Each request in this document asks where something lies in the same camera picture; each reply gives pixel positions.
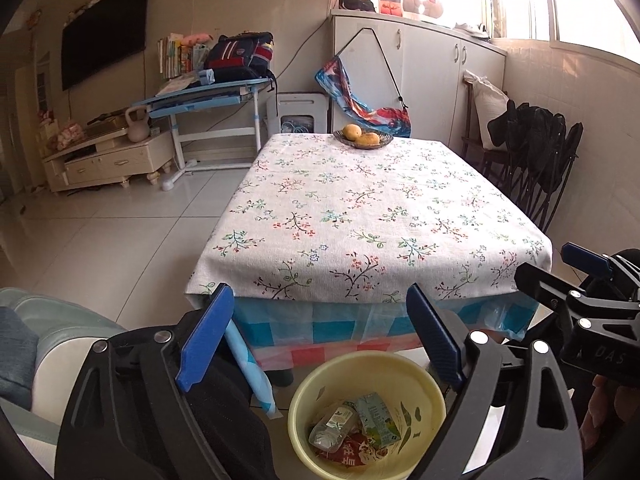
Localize black television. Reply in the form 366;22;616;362
61;0;151;92

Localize person's right hand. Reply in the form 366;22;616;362
580;377;640;453

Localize row of books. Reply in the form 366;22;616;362
157;34;196;80

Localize white floor appliance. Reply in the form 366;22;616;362
267;91;328;136

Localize green blue drink carton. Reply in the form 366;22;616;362
355;392;402;448

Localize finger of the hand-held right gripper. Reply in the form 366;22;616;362
514;260;588;313
561;242;613;278

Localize window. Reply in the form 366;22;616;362
487;0;640;63

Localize blue grey cushion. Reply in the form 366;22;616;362
0;305;38;401

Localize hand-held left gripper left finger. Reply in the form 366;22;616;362
54;282;236;480

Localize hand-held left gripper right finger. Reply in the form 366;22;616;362
406;283;585;480

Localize glass fruit dish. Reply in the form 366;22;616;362
333;128;394;150

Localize red snack bag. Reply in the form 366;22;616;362
315;434;388;468

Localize white television stand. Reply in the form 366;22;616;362
41;125;175;193

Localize clear plastic bottle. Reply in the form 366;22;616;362
308;404;358;451

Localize colourful printed bag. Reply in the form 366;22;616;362
314;27;412;138

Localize blue study desk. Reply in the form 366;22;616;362
131;79;271;191

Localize white cabinet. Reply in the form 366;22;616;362
327;9;507;146

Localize yellow plastic basin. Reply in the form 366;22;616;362
287;350;447;480

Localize black folding chairs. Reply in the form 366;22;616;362
487;100;585;233

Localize pink fluffy toy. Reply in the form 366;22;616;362
55;122;86;150

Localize wooden chair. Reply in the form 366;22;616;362
460;70;511;171

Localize pink kettlebell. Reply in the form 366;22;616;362
124;106;151;142

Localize pale green sofa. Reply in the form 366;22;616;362
0;287;131;480

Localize dark backpack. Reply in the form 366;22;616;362
204;31;277;92

